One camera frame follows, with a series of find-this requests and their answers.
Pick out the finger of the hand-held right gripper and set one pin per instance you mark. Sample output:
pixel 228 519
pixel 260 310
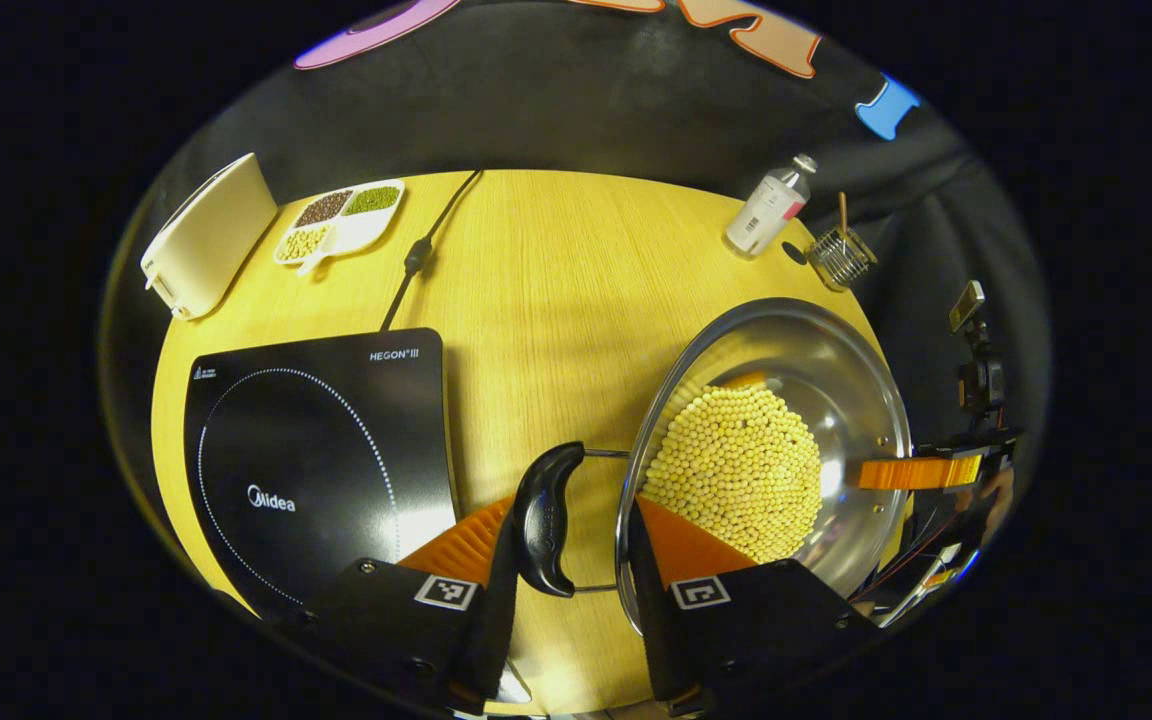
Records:
pixel 916 472

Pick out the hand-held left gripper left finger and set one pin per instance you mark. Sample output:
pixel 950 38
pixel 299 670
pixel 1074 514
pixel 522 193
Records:
pixel 386 620

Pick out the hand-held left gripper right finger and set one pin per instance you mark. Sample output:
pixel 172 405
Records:
pixel 766 620

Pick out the black induction cooktop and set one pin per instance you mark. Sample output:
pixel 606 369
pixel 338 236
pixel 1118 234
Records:
pixel 306 450

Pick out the ribbed glass cup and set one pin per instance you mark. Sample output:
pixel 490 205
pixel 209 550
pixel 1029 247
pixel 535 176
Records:
pixel 841 260

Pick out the wooden stick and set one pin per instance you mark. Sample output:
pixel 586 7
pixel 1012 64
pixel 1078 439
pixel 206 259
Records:
pixel 843 210

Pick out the small black round sticker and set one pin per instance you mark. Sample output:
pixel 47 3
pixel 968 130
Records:
pixel 794 253

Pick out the clear bottle with white label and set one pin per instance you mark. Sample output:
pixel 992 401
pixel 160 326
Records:
pixel 766 210

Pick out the white divided dish of beans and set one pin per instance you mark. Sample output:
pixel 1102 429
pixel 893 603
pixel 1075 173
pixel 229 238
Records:
pixel 341 225

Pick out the white toaster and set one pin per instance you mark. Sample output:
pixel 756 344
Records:
pixel 211 235

